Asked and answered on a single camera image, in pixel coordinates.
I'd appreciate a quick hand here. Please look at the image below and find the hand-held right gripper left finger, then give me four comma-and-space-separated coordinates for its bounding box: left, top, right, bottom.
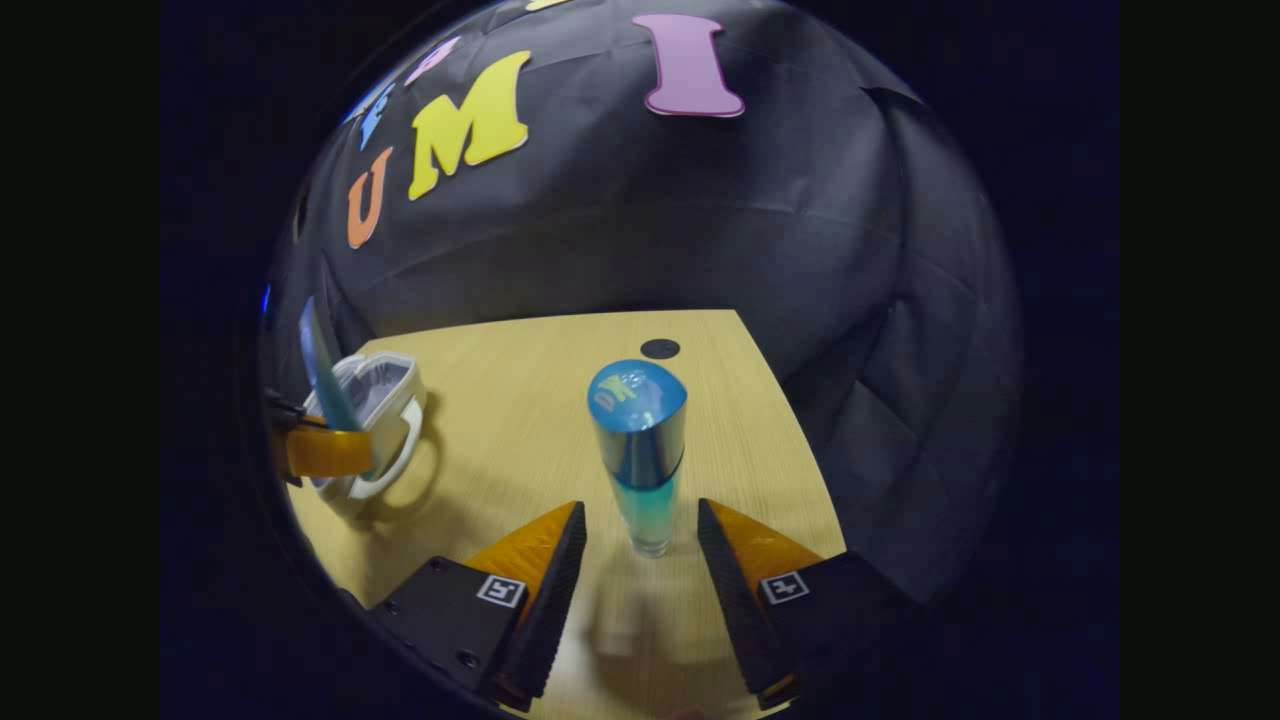
368, 499, 589, 714

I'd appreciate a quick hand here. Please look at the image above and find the blue capped gradient bottle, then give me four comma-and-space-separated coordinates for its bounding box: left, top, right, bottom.
587, 359, 689, 558

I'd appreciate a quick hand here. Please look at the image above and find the blue teal tube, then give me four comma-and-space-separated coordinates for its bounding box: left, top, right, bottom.
298, 296, 381, 476

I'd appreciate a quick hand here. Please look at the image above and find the white suitcase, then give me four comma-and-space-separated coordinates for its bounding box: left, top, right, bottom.
300, 350, 431, 521

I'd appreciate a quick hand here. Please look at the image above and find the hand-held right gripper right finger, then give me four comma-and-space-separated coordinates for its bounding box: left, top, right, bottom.
696, 496, 924, 712

